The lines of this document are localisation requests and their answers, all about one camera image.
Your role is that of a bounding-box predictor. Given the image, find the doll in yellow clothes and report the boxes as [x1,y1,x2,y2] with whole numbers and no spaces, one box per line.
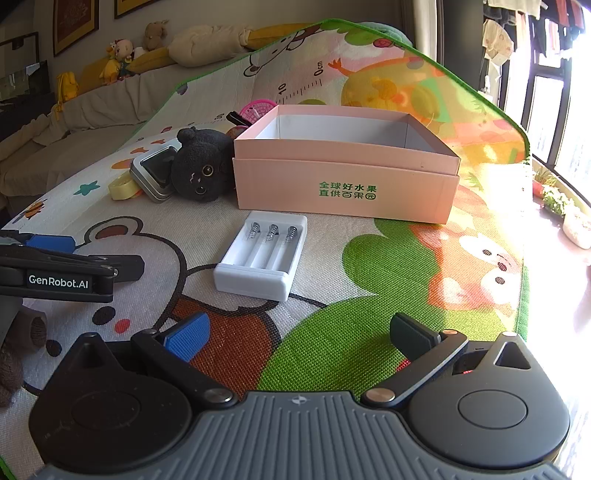
[102,39,137,86]

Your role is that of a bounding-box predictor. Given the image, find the large framed picture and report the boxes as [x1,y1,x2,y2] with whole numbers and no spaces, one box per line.
[52,0,100,57]

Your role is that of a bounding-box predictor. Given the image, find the yellow ribbon roll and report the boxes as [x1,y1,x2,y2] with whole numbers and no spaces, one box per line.
[108,178,144,201]

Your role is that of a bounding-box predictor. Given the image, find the green cushion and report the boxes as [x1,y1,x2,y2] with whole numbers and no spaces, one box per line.
[383,23,413,45]

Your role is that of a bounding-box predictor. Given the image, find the cartoon printed play mat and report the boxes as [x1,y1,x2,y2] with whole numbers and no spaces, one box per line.
[0,18,532,480]

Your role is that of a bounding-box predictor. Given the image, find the pink cardboard box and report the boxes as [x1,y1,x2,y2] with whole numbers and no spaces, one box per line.
[232,104,461,225]

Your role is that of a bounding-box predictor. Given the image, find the black cat plush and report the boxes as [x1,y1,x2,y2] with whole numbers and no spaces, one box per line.
[171,126,235,203]

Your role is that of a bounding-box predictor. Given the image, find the black window frame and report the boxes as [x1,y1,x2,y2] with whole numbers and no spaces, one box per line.
[519,60,591,208]

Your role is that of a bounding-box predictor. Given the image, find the brown bear plush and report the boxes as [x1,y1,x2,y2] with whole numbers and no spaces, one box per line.
[142,19,171,51]

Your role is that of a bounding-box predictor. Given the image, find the yellow backpack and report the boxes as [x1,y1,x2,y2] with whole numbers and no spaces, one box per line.
[50,71,80,116]

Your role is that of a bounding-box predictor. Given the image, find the black television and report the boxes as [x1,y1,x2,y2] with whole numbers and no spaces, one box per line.
[0,60,49,103]

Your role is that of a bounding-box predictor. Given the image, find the banana plush pillow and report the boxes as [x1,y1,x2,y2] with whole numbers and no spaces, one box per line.
[81,23,315,88]

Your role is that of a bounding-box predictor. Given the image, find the white planter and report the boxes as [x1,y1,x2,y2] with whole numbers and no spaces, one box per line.
[562,210,591,250]

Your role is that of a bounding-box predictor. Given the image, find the cream hanging garment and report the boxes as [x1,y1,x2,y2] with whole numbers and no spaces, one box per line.
[482,18,514,61]

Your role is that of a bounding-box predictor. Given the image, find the small framed picture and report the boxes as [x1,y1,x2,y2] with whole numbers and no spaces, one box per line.
[114,0,162,19]

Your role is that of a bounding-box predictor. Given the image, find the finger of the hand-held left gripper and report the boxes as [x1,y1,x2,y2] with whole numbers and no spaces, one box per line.
[87,255,147,284]
[0,229,77,255]

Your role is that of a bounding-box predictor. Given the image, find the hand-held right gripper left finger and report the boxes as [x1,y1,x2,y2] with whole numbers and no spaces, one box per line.
[64,312,238,409]

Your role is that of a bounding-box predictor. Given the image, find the beige covered sofa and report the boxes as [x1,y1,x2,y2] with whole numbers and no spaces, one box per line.
[0,46,250,204]

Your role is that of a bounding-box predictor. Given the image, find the potted green plants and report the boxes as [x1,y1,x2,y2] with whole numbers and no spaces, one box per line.
[531,166,573,217]

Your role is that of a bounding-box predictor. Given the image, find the black framed picture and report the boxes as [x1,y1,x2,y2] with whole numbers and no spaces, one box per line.
[0,32,40,70]

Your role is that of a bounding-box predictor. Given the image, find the white battery charger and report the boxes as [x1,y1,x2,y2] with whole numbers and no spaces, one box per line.
[213,210,308,302]

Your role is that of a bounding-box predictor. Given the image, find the pink plastic basket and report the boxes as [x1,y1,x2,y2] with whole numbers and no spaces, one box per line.
[239,102,278,126]

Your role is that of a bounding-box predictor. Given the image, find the dark hanging clothes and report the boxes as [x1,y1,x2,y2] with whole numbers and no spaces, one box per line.
[485,0,591,51]

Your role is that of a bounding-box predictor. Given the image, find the brown plush toy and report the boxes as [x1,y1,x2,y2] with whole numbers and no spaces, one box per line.
[0,309,49,407]

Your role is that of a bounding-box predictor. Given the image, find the silver metal tin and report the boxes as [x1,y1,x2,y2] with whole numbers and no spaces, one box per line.
[129,141,183,204]

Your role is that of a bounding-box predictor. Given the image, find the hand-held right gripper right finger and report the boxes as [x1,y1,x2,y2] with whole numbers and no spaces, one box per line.
[362,313,539,409]

